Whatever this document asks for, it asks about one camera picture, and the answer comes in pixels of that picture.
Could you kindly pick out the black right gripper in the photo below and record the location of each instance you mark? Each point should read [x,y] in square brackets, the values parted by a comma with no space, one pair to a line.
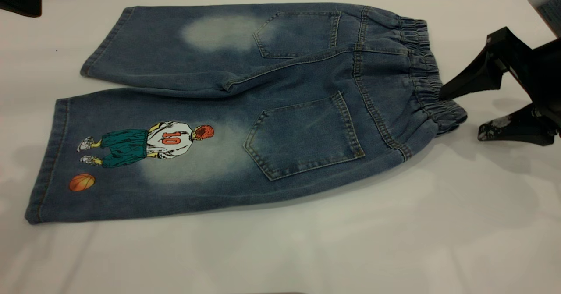
[545,75]

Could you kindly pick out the blue denim printed shorts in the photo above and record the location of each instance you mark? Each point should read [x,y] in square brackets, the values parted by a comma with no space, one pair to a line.
[271,110]

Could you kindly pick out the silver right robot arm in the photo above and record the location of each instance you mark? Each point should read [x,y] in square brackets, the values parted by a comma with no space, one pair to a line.
[548,0]

